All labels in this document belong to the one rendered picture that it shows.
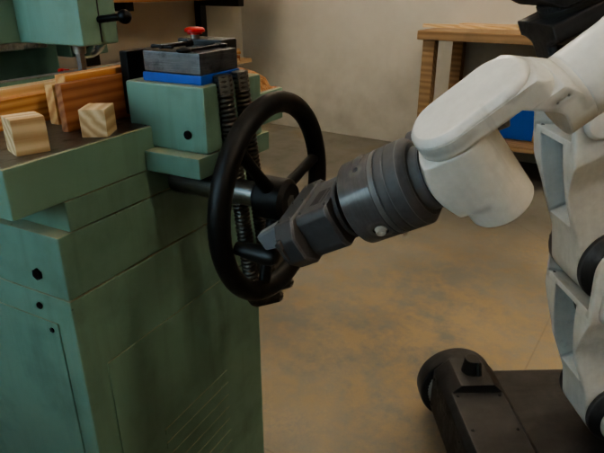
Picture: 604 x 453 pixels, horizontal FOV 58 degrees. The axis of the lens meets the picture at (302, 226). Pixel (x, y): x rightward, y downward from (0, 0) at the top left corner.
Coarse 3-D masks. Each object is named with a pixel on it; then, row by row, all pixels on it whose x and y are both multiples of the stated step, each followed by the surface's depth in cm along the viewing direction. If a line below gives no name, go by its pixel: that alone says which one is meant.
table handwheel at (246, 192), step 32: (288, 96) 72; (256, 128) 66; (320, 128) 82; (224, 160) 63; (320, 160) 84; (192, 192) 81; (224, 192) 63; (256, 192) 74; (288, 192) 74; (224, 224) 64; (224, 256) 66; (256, 288) 74
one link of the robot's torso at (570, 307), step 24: (552, 264) 113; (600, 264) 95; (552, 288) 112; (576, 288) 107; (600, 288) 96; (552, 312) 114; (576, 312) 103; (600, 312) 97; (576, 336) 104; (600, 336) 102; (576, 360) 107; (600, 360) 107; (576, 384) 114; (600, 384) 110; (576, 408) 117; (600, 408) 110; (600, 432) 111
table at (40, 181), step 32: (128, 128) 76; (0, 160) 61; (32, 160) 62; (64, 160) 65; (96, 160) 69; (128, 160) 74; (160, 160) 76; (192, 160) 73; (0, 192) 60; (32, 192) 62; (64, 192) 66
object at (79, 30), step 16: (16, 0) 81; (32, 0) 80; (48, 0) 78; (64, 0) 77; (80, 0) 76; (96, 0) 79; (112, 0) 81; (16, 16) 82; (32, 16) 81; (48, 16) 79; (64, 16) 78; (80, 16) 77; (96, 16) 79; (32, 32) 82; (48, 32) 80; (64, 32) 79; (80, 32) 78; (96, 32) 80; (112, 32) 82; (80, 48) 83
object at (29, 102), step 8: (8, 96) 76; (16, 96) 76; (24, 96) 76; (32, 96) 77; (40, 96) 78; (0, 104) 73; (8, 104) 74; (16, 104) 75; (24, 104) 76; (32, 104) 77; (40, 104) 78; (0, 112) 73; (8, 112) 74; (16, 112) 75; (40, 112) 79; (48, 112) 80; (0, 120) 73; (0, 128) 74
